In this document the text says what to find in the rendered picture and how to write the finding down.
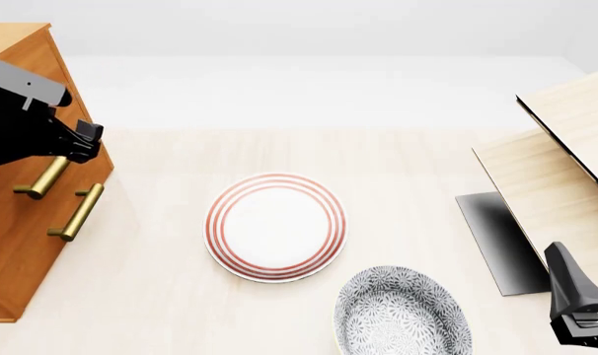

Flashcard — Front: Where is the brass drawer handle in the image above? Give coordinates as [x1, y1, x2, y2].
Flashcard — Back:
[46, 182, 106, 244]
[12, 154, 71, 201]

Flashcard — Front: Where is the pale wood rack, black panel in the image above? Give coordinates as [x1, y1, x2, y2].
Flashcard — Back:
[454, 65, 598, 298]

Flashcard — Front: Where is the left gripper body, grey frame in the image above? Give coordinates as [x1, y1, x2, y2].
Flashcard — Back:
[0, 53, 74, 112]

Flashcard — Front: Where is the white plate with red rings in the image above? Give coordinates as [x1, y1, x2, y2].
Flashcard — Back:
[202, 172, 350, 284]

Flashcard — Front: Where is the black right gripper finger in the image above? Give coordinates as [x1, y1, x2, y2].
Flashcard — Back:
[544, 240, 598, 320]

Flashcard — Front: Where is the wooden cabinet with drawers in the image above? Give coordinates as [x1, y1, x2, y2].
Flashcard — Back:
[0, 22, 115, 323]

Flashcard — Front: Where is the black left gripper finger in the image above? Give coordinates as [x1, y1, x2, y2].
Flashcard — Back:
[12, 106, 102, 166]

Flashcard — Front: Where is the grey patterned bowl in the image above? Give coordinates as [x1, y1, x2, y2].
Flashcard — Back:
[333, 264, 475, 355]

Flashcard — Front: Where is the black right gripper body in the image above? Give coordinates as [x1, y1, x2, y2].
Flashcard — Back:
[549, 310, 598, 352]

